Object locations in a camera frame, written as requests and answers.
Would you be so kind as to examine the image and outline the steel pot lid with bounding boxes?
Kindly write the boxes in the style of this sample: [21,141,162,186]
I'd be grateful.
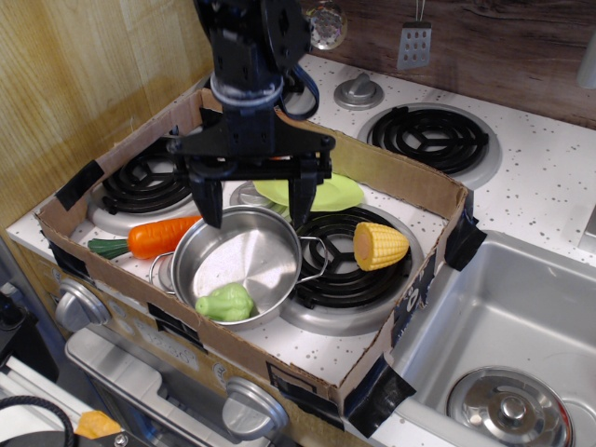
[445,367,576,446]

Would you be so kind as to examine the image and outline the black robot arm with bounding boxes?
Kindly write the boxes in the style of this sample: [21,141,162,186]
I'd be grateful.
[168,1,335,227]

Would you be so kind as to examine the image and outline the orange yellow object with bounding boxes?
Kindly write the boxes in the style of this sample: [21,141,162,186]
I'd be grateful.
[74,410,122,440]

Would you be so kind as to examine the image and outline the front right stove burner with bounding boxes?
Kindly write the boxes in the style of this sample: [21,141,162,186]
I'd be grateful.
[281,205,425,336]

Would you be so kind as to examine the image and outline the back right stove burner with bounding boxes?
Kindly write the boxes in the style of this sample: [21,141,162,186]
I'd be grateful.
[358,102,502,190]

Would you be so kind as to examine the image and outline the silver right oven knob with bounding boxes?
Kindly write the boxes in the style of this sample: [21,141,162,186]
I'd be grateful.
[222,376,290,440]

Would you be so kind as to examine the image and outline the silver center stove knob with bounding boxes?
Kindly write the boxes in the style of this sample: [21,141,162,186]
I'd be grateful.
[230,182,275,209]

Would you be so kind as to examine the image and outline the back left stove burner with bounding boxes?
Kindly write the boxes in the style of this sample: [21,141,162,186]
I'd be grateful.
[209,65,319,121]

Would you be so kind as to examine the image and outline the front left stove burner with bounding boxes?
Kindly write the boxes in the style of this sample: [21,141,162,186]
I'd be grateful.
[87,135,199,237]

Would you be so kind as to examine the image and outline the silver left oven knob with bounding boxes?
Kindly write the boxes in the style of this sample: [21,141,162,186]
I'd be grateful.
[55,278,111,332]

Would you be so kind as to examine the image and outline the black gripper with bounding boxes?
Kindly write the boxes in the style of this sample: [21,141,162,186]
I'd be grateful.
[168,108,335,228]

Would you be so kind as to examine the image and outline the silver top stove knob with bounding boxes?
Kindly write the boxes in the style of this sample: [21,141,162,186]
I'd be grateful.
[333,74,385,111]

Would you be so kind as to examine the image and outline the cardboard fence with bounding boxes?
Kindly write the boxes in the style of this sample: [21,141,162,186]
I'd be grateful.
[34,88,488,440]

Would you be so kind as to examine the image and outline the hanging silver spatula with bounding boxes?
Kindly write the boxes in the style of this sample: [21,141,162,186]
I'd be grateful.
[397,1,432,71]

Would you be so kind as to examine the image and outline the light green plastic plate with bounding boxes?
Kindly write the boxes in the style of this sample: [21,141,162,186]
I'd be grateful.
[253,173,364,212]

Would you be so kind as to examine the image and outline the orange toy carrot with leaves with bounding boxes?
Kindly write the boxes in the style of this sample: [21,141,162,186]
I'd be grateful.
[88,215,201,260]

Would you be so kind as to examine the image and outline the silver oven knob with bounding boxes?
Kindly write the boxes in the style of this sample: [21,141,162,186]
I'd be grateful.
[55,278,111,332]
[222,376,290,440]

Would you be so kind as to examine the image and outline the hanging silver strainer ladle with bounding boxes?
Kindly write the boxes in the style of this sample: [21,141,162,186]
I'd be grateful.
[305,1,347,51]

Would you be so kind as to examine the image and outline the black cable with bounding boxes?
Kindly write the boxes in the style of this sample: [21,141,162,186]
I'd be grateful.
[0,395,75,447]

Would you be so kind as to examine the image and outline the stove burner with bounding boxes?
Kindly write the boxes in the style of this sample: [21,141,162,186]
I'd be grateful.
[87,135,199,237]
[281,205,425,336]
[209,65,319,121]
[358,102,502,190]

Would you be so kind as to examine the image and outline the green toy broccoli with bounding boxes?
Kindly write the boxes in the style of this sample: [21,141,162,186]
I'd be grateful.
[195,283,254,322]

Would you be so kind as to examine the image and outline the silver stove knob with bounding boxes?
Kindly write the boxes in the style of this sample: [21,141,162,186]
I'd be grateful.
[333,74,385,111]
[230,182,275,209]

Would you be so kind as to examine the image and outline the grey faucet base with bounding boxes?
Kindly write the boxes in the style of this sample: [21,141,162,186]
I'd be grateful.
[576,33,596,89]

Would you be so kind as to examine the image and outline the stainless steel pot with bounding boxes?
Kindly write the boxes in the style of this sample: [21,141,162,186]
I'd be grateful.
[149,206,322,331]

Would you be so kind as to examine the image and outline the silver oven door handle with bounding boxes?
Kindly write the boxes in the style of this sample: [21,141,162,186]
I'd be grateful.
[64,325,290,447]

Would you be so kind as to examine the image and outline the silver sink basin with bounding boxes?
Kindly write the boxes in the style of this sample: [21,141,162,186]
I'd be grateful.
[393,232,595,446]

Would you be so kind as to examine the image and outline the yellow toy corn cob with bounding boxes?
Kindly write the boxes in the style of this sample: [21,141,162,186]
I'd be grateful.
[353,222,410,272]

